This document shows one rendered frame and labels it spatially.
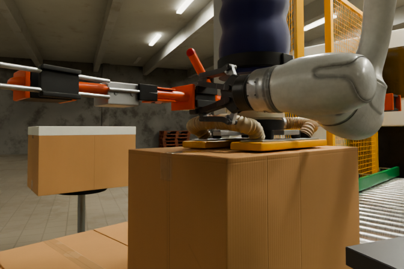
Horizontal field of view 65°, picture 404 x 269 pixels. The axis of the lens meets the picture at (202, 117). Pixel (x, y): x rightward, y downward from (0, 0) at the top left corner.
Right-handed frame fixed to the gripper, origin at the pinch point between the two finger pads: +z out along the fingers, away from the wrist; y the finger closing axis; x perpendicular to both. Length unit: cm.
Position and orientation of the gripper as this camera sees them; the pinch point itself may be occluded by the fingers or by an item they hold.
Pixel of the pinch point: (190, 98)
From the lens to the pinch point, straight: 79.1
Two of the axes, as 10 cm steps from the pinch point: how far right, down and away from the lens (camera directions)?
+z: -6.9, 0.3, 7.2
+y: 0.0, 10.0, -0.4
